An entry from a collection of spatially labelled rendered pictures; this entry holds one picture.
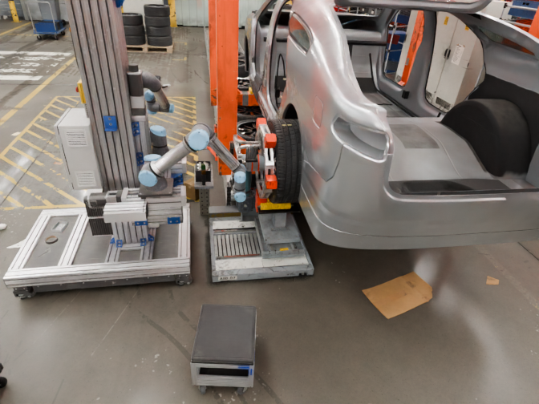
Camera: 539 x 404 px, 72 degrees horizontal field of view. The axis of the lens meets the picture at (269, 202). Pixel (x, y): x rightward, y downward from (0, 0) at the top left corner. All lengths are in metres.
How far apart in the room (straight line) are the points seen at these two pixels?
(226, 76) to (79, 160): 1.24
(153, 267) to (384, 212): 1.71
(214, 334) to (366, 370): 1.02
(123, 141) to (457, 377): 2.68
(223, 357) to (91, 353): 0.96
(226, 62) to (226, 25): 0.26
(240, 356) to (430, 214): 1.28
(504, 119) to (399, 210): 1.52
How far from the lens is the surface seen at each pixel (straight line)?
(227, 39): 3.02
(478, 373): 2.99
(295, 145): 2.66
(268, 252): 3.09
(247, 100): 5.18
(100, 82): 2.59
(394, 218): 2.08
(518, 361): 3.21
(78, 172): 2.81
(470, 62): 7.11
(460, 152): 3.34
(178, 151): 2.33
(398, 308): 3.11
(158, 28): 10.97
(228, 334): 2.29
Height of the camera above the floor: 2.16
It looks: 33 degrees down
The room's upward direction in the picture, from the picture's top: 4 degrees clockwise
